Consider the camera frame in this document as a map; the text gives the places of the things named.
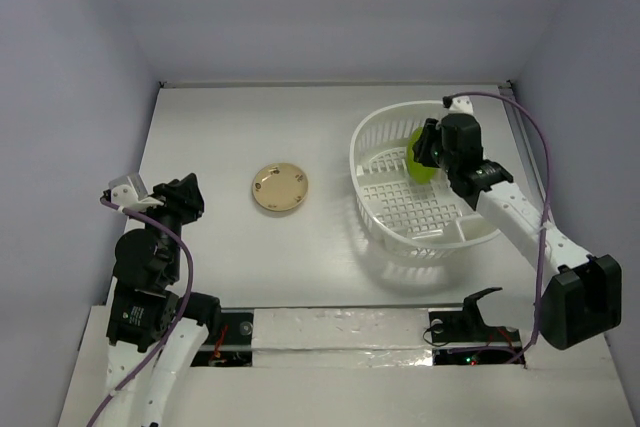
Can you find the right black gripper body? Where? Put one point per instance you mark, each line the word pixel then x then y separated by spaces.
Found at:
pixel 430 145

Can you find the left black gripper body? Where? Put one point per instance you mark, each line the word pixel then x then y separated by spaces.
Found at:
pixel 174 212

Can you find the lime green plate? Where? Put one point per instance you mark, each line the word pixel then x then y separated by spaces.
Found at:
pixel 417 172

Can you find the white plastic dish rack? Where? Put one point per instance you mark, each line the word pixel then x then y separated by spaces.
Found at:
pixel 408 218

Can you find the beige plate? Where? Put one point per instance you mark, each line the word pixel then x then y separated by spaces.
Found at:
pixel 280 187

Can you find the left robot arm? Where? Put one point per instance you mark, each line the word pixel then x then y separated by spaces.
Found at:
pixel 157 323

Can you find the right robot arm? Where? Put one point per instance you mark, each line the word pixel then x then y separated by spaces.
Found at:
pixel 577 295

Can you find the foil covered front panel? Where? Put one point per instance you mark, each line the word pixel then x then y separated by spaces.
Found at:
pixel 348 338

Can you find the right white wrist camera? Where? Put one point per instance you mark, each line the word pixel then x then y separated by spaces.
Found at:
pixel 458 104

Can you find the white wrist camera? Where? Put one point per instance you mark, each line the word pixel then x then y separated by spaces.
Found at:
pixel 458 104
pixel 129 192

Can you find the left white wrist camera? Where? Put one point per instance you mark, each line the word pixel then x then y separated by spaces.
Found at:
pixel 129 192

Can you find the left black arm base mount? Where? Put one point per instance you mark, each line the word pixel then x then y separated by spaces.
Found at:
pixel 206 311

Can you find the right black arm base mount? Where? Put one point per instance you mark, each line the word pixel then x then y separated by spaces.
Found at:
pixel 464 324

